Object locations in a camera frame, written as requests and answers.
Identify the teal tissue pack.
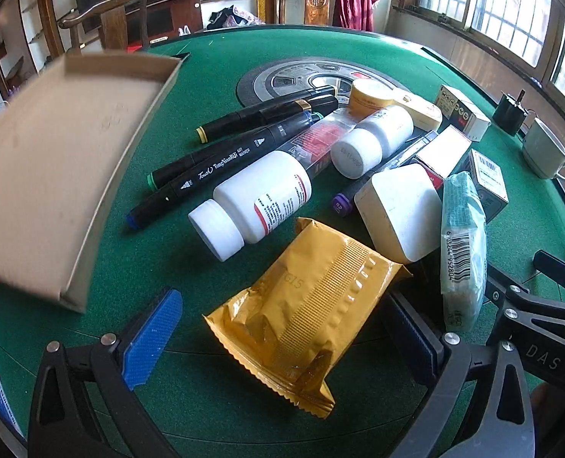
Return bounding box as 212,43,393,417
441,172,487,332

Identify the white blue medicine box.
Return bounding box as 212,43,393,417
456,149,509,223

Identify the yellow foil snack packet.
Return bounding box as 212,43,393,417
205,218,410,419

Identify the white rounded plastic case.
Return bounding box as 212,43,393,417
354,164,442,264

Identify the black marker blue cap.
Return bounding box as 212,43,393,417
126,111,325,231

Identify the white red long box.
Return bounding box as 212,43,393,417
410,125,472,190

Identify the black marker purple cap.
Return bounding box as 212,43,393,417
332,129,440,217

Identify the black marker green cap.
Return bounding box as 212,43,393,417
147,94,339,191

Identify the large white pill bottle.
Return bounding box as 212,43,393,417
188,151,312,261

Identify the white cube box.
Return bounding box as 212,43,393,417
435,85,490,143

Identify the cream cartoon case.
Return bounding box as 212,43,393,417
392,88,443,130

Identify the cardboard tray box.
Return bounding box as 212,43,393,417
0,52,182,312

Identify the small white pill bottle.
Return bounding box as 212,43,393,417
331,105,414,180

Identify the black marker yellow cap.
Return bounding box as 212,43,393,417
196,86,339,144

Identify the yellow round tin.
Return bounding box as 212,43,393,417
348,79,396,118

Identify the white ceramic mug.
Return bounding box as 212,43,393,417
522,118,565,181

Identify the black cylinder motor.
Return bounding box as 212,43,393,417
493,89,528,137

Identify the round mahjong table centre panel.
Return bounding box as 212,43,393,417
236,57,407,106

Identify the wooden chair near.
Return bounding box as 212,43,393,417
59,0,150,52

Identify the red cloth on chair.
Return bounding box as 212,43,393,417
333,0,378,32

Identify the pile of clothes bags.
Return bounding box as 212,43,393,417
206,5,265,30

